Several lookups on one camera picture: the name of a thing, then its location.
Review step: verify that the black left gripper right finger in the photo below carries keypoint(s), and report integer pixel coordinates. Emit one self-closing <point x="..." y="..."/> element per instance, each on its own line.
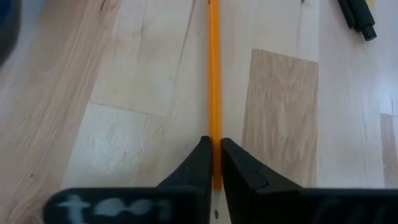
<point x="273" y="205"/>

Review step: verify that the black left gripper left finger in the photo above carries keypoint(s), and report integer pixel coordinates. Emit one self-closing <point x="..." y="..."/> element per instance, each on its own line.
<point x="174" y="205"/>

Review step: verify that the orange pencil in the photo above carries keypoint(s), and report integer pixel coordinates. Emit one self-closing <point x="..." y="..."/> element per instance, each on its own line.
<point x="214" y="77"/>

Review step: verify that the black marker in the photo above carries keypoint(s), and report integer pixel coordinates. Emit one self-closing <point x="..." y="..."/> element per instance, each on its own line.
<point x="357" y="15"/>

